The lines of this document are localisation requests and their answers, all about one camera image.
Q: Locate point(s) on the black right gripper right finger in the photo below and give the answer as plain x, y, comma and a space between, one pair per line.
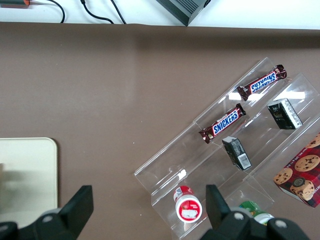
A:
215, 207

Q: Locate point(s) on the green yoghurt cup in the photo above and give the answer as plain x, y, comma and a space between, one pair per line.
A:
252, 207

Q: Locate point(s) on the cream plastic tray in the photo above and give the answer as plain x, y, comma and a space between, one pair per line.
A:
27, 175

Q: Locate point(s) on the orange tipped black tool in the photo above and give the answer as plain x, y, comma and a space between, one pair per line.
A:
15, 2

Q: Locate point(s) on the clear acrylic stepped stand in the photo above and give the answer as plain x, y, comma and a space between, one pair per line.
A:
190, 165

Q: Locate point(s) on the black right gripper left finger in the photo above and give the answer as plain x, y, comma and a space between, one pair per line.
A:
80, 207

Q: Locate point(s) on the dark grey ribbed device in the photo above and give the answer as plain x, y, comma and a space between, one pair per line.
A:
182, 10

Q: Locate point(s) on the red cookie box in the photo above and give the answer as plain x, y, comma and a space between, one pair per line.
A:
302, 175

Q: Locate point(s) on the red yoghurt cup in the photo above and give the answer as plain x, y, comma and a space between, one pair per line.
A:
187, 207

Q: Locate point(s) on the small black carton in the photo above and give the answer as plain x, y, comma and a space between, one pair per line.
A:
237, 152
285, 113

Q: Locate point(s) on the brown Snickers bar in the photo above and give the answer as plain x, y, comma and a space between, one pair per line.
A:
223, 123
262, 82

